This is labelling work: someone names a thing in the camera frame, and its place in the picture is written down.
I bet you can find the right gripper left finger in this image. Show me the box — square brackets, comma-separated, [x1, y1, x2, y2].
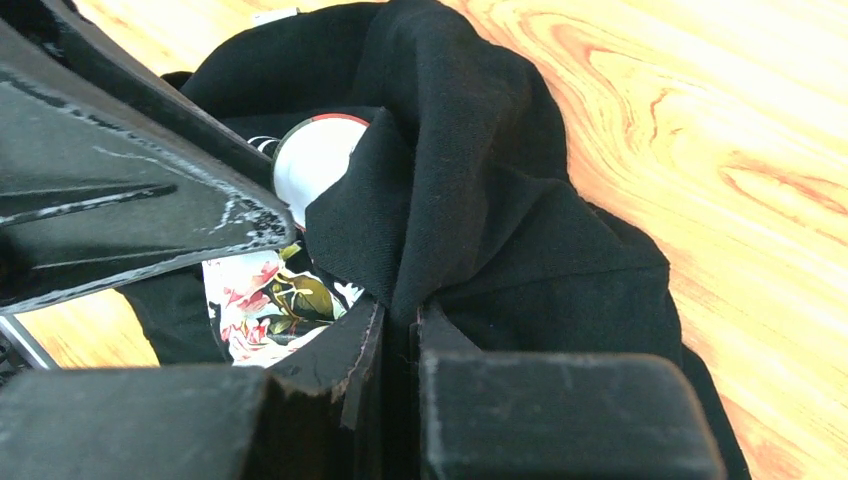
[1, 299, 384, 479]

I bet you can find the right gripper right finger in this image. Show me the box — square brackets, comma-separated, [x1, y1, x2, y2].
[417, 304, 726, 479]

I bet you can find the black printed t-shirt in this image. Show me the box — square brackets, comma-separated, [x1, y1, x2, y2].
[116, 0, 754, 480]

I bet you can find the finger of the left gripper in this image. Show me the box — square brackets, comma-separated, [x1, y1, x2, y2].
[1, 1, 272, 190]
[1, 24, 295, 315]

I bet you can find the orange round brooch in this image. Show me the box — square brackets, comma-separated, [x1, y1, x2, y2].
[272, 113, 369, 230]

